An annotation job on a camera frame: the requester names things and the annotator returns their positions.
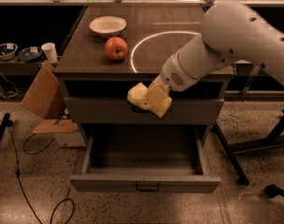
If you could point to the closed top drawer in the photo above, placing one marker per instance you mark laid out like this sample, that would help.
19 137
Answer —
119 111

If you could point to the yellow sponge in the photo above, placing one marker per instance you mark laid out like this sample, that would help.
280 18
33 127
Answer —
136 93

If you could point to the blue bowl right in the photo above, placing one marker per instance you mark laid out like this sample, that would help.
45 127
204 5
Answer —
31 54

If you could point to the blue bowl left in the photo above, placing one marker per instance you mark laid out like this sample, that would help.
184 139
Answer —
8 51

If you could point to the cardboard box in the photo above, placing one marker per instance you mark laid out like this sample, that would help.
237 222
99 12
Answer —
44 97

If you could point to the grey drawer cabinet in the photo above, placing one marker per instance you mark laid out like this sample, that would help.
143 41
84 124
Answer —
153 33

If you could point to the flat cardboard piece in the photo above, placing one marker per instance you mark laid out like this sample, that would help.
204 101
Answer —
56 126

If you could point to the white bowl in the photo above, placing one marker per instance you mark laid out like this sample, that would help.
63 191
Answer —
108 26

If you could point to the black stand leg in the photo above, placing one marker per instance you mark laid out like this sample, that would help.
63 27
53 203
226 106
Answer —
274 138

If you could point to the white paper cup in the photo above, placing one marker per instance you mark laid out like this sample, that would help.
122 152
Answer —
50 52

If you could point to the open middle drawer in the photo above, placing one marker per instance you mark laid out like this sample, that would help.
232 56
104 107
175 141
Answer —
144 158

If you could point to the red apple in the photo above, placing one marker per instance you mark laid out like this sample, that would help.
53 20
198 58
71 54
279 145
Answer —
116 48

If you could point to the black pole left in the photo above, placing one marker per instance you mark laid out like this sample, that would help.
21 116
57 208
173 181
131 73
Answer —
5 123

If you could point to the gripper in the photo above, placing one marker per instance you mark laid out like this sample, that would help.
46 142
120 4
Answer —
173 74

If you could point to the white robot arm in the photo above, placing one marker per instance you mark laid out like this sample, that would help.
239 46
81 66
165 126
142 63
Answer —
229 32

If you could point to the blue bowl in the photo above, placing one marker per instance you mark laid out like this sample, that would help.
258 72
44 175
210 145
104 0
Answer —
8 51
31 54

